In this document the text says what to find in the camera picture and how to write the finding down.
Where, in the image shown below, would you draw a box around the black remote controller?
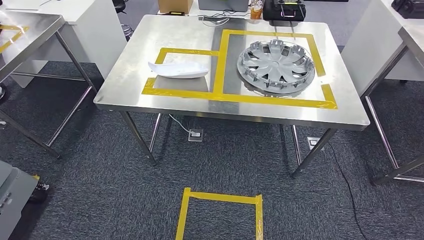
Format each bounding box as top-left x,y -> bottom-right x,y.
262,0 -> 307,23

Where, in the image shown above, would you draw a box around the white table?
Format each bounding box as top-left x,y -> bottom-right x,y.
155,0 -> 266,21

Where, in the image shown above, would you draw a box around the black floor cable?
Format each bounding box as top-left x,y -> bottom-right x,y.
326,150 -> 369,240

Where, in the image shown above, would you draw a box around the black stool chrome base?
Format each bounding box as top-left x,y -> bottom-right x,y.
111,0 -> 135,42

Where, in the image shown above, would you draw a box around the black item on desk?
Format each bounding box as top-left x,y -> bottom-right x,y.
390,0 -> 424,20

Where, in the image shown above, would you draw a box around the large yellow tape frame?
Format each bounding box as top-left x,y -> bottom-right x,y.
211,29 -> 339,110

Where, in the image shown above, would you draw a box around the grey laptop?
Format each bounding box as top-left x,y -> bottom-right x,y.
197,0 -> 250,13

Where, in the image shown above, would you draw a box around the white floor cable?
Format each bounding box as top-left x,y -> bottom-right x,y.
168,113 -> 194,135

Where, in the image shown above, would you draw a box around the tangled desk cables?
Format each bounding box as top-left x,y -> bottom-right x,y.
198,9 -> 253,28

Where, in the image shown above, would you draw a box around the small yellow tape frame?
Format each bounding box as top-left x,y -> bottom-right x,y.
141,47 -> 220,100

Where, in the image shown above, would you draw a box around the grey machine housing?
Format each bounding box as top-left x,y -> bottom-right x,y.
0,160 -> 51,240

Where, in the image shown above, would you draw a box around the plastic cup with red straw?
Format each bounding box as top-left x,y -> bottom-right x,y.
249,0 -> 265,20

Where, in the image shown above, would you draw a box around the steel frame table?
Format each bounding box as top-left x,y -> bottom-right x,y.
0,9 -> 98,160
362,25 -> 424,187

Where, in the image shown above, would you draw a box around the floor power outlet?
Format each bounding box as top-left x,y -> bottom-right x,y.
306,136 -> 326,152
187,128 -> 204,143

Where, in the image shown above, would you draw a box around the brown cardboard box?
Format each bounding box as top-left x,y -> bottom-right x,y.
157,0 -> 194,15

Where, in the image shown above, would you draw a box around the white plastic shell part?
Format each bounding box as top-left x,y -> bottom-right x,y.
147,60 -> 210,80

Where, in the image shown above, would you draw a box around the grey plastic wheel hubcap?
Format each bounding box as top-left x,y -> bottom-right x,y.
236,39 -> 316,96

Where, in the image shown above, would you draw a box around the steel workbench table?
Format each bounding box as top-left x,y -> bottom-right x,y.
93,14 -> 371,180

